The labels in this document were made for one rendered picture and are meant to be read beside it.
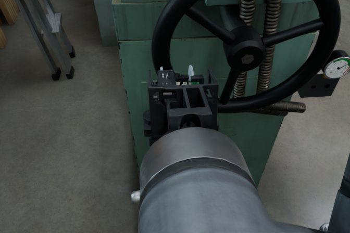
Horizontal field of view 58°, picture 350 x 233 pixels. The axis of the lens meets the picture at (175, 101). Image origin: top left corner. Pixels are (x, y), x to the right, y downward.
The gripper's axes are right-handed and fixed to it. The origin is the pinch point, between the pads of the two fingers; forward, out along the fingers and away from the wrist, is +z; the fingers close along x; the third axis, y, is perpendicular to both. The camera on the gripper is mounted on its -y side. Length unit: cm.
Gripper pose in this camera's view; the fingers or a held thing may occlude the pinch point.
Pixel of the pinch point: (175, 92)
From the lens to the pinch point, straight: 46.8
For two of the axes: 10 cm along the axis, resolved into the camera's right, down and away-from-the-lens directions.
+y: -0.2, -8.9, -4.5
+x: -10.0, 0.5, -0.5
